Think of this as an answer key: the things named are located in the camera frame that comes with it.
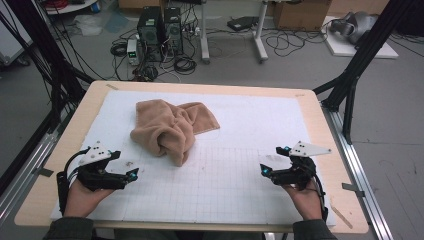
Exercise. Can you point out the clear plastic bag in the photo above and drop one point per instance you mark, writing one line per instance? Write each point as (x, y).
(88, 25)

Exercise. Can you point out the black flat device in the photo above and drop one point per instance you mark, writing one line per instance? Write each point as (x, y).
(242, 23)

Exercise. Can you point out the black metal frame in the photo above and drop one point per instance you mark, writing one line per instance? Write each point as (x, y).
(363, 53)
(50, 56)

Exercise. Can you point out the person's right hand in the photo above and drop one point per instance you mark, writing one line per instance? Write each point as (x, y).
(306, 201)

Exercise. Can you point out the white grid mat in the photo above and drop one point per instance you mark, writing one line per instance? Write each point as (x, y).
(233, 173)

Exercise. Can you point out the white power supply unit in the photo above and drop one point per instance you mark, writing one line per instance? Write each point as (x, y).
(132, 51)

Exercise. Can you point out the narrow black computer tower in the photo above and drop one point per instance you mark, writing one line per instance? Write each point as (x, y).
(173, 30)

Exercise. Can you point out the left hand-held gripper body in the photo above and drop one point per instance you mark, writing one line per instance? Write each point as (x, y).
(96, 175)

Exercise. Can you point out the person's left hand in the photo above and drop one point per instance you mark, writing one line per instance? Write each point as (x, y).
(85, 200)

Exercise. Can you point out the round white table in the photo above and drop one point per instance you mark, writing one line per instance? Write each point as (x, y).
(71, 7)

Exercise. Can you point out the wide black computer tower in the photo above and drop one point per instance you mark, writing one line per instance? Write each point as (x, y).
(150, 31)

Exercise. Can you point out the thin wooden stick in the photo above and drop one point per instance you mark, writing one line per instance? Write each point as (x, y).
(340, 216)

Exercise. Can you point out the large cardboard box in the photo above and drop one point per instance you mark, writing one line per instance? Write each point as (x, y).
(300, 15)

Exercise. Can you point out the tan towel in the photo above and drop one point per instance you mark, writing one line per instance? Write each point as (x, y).
(170, 130)

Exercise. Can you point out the aluminium rail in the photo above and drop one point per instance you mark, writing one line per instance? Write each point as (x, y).
(30, 166)
(356, 166)

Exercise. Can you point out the black table clip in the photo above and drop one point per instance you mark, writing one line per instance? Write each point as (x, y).
(45, 172)
(351, 188)

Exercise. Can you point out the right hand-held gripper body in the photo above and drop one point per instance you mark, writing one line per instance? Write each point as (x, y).
(296, 171)

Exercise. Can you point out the white table frame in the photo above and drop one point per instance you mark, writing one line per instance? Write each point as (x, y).
(260, 36)

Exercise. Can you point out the small tape strip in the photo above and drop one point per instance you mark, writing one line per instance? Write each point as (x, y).
(112, 86)

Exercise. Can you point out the grey headset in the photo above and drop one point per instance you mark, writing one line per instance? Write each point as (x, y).
(358, 23)

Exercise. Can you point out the white floor board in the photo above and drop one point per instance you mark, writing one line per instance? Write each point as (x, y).
(343, 48)

